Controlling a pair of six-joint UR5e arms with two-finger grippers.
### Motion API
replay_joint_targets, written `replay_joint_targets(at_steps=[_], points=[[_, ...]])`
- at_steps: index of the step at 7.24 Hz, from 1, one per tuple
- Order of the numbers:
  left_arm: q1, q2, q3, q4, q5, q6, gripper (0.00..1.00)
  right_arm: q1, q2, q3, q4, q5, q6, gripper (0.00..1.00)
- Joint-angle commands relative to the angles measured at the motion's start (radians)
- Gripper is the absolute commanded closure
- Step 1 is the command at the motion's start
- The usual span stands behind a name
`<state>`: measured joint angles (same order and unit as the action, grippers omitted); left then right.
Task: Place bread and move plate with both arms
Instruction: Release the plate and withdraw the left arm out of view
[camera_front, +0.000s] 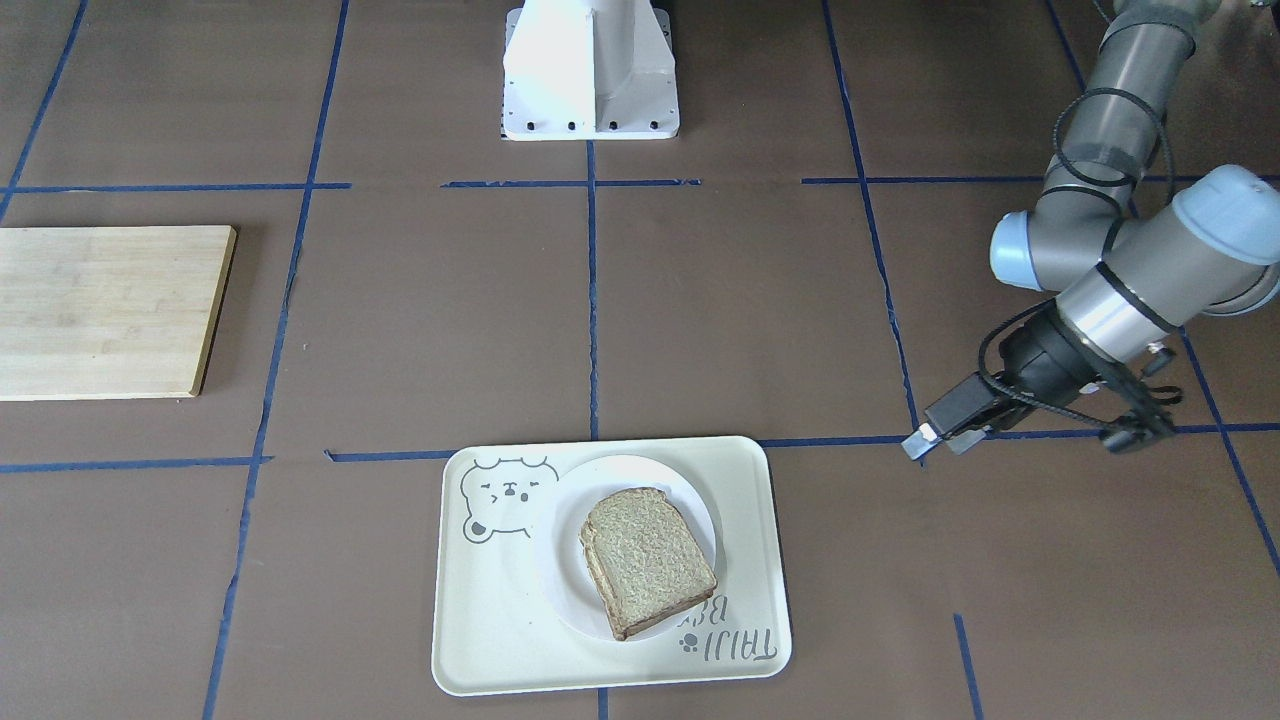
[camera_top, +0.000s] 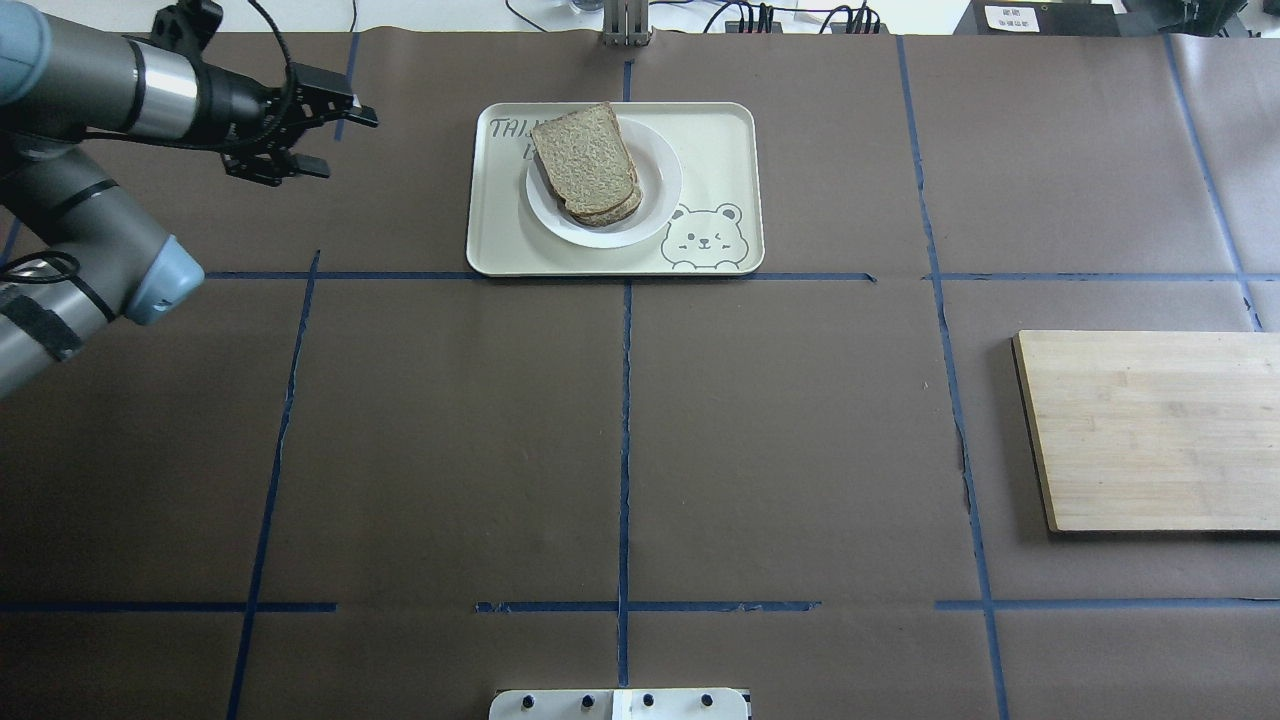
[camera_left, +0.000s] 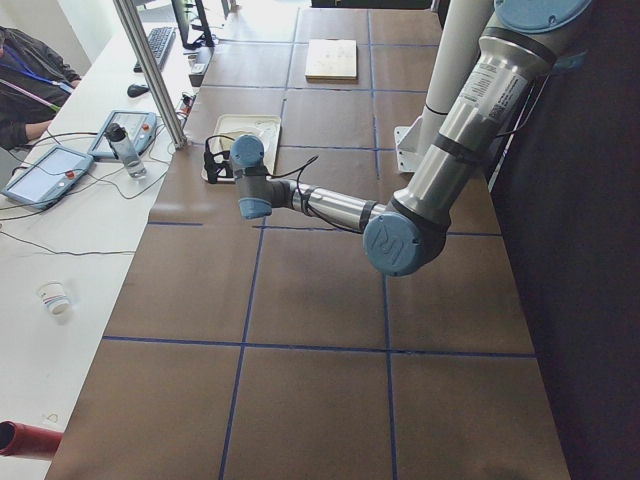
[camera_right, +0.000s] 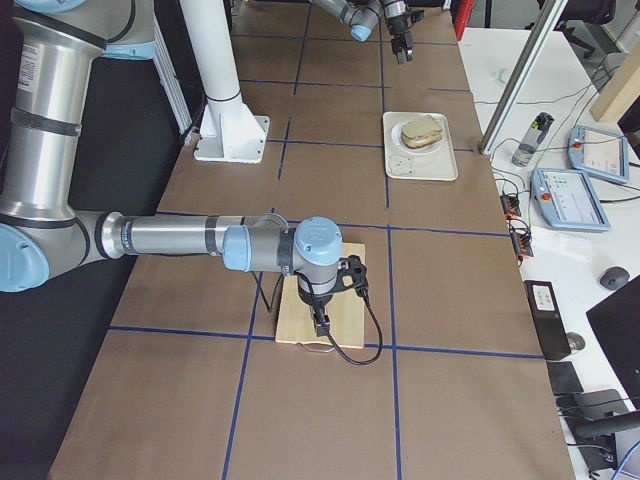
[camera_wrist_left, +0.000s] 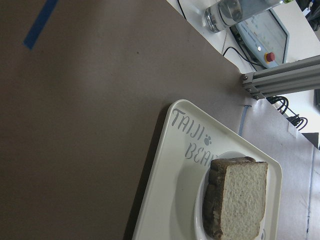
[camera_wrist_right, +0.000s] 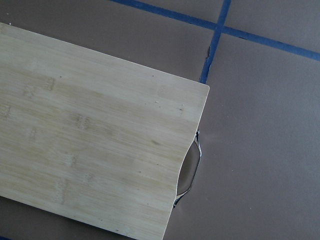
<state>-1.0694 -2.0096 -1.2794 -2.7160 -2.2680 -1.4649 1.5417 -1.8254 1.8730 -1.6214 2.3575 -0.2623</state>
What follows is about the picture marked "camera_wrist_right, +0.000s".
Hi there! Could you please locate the wooden cutting board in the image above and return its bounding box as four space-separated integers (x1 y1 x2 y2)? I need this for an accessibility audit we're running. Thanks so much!
0 23 210 240

